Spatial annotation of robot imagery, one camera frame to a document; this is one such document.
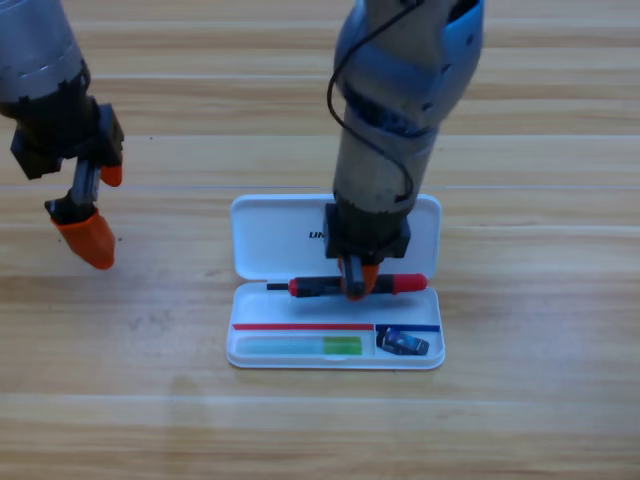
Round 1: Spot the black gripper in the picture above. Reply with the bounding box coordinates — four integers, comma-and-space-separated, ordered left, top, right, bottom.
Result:
324, 202, 413, 303
9, 93, 126, 272

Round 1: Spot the dark blue eraser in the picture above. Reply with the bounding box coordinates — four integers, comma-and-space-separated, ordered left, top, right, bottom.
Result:
375, 327, 432, 358

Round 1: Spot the white Unitree pencil case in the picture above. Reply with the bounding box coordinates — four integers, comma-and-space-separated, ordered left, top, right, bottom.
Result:
225, 193, 446, 371

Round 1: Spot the red and black marker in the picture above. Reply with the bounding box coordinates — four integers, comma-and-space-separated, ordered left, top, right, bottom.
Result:
288, 272, 430, 300

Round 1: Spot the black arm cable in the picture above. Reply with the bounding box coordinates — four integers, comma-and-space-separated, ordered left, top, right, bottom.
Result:
326, 0, 421, 205

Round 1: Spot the green capped translucent pen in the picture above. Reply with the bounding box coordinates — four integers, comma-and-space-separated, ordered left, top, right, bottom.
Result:
235, 335, 364, 358

